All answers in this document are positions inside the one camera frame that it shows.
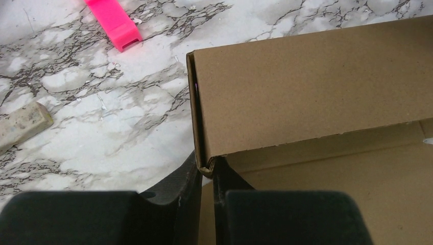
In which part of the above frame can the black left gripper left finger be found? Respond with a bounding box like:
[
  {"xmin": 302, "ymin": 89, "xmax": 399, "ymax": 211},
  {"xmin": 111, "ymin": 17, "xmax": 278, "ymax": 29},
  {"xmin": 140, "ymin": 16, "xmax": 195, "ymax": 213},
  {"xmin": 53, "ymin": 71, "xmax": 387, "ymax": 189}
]
[{"xmin": 1, "ymin": 153, "xmax": 202, "ymax": 244}]

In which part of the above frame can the pink marker pen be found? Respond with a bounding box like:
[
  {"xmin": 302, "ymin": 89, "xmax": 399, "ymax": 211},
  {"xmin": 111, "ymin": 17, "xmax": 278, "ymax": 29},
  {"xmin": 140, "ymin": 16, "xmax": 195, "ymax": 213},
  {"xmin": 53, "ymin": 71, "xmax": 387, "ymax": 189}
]
[{"xmin": 85, "ymin": 0, "xmax": 142, "ymax": 52}]

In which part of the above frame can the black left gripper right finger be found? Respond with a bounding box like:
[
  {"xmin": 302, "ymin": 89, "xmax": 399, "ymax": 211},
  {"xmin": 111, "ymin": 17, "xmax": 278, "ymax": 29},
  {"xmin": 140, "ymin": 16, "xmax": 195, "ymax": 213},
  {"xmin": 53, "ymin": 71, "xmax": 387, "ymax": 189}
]
[{"xmin": 213, "ymin": 157, "xmax": 373, "ymax": 244}]

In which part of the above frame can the brown cardboard box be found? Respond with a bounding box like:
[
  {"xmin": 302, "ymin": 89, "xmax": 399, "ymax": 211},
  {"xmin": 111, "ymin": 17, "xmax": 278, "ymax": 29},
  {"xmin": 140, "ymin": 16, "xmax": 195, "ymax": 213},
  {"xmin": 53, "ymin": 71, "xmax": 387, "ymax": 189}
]
[{"xmin": 186, "ymin": 15, "xmax": 432, "ymax": 244}]

